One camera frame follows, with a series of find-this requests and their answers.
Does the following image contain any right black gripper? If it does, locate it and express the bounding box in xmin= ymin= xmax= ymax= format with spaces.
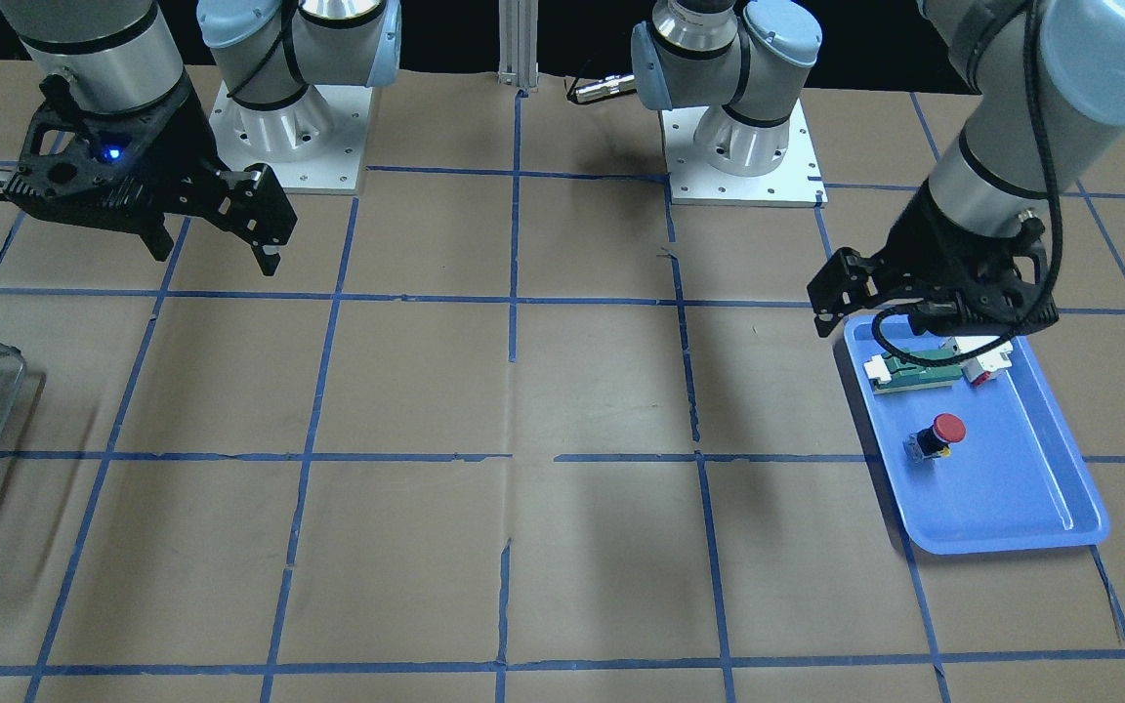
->
xmin=5 ymin=74 xmax=298 ymax=276

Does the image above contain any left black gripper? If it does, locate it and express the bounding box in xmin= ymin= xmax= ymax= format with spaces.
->
xmin=807 ymin=184 xmax=1060 ymax=337

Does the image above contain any red emergency stop button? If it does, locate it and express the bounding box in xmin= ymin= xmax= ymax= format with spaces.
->
xmin=905 ymin=411 xmax=968 ymax=462

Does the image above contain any green terminal block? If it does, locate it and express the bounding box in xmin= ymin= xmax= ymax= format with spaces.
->
xmin=862 ymin=351 xmax=964 ymax=394

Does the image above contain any white circuit breaker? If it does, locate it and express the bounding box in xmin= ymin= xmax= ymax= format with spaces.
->
xmin=941 ymin=337 xmax=1014 ymax=388

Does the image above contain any blue plastic tray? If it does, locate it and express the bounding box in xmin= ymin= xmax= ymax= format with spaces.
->
xmin=842 ymin=316 xmax=1110 ymax=555

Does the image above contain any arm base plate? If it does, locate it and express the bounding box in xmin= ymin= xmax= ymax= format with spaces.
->
xmin=210 ymin=84 xmax=378 ymax=195
xmin=659 ymin=102 xmax=829 ymax=208

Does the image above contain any aluminium frame post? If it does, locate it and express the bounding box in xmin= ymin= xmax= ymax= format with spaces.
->
xmin=497 ymin=0 xmax=539 ymax=94

